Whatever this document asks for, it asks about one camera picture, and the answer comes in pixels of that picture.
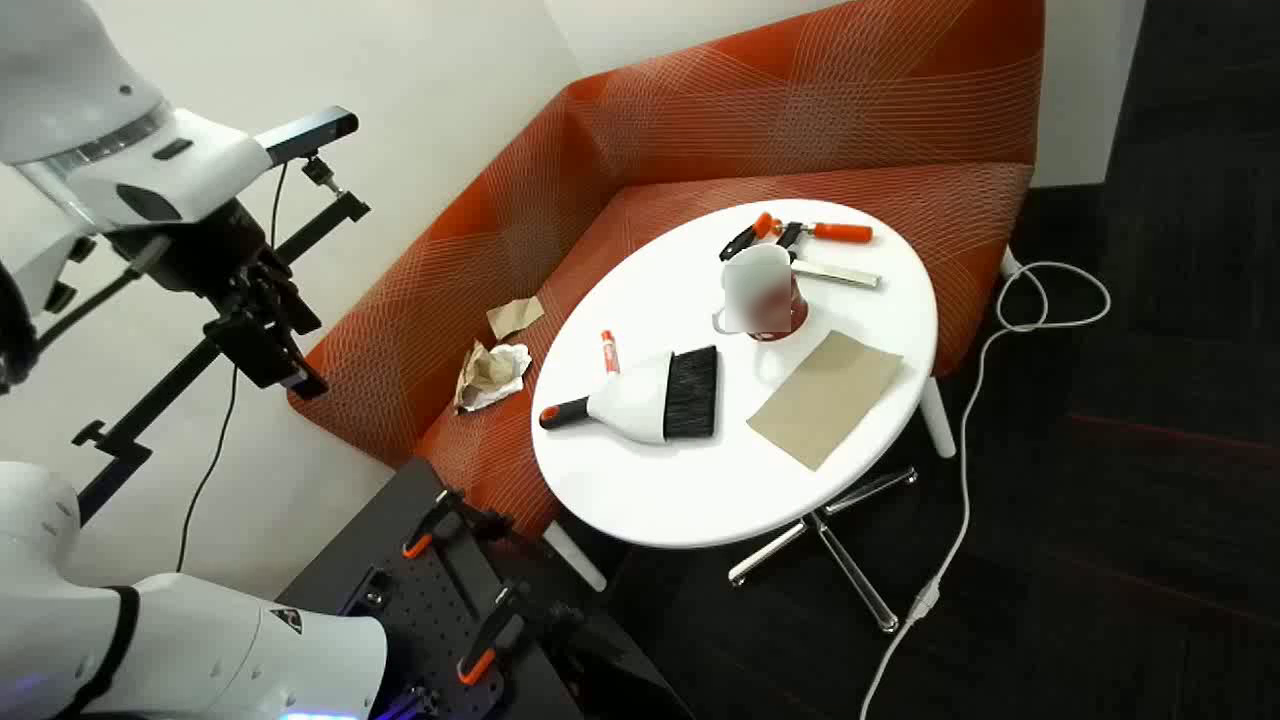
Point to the black camera stand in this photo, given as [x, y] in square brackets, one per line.
[42, 323]

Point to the round white table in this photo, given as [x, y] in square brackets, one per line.
[735, 486]

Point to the orange handled screwdriver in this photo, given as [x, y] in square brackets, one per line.
[838, 232]

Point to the white pen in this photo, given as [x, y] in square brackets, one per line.
[838, 272]

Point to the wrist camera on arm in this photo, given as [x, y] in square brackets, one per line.
[308, 134]

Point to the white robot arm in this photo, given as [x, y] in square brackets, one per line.
[159, 183]

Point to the crumpled paper wrapper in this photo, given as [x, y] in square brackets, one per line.
[491, 379]

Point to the orange black clamp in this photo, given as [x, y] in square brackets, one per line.
[491, 638]
[452, 505]

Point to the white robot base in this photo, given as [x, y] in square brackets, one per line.
[166, 645]

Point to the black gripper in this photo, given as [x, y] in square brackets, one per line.
[231, 261]

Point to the white hand brush black bristles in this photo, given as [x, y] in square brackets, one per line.
[668, 397]

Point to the orange handled black tool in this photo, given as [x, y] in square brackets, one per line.
[746, 238]

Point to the orange corner sofa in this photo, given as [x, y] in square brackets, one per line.
[911, 110]

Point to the white and red marker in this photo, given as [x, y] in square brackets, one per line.
[608, 355]

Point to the tan paper scrap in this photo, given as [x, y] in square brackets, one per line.
[514, 317]

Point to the red and white mug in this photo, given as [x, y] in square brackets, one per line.
[761, 298]

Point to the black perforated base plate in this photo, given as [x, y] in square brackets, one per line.
[569, 660]

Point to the tan cardboard sheet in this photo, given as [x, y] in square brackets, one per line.
[826, 397]

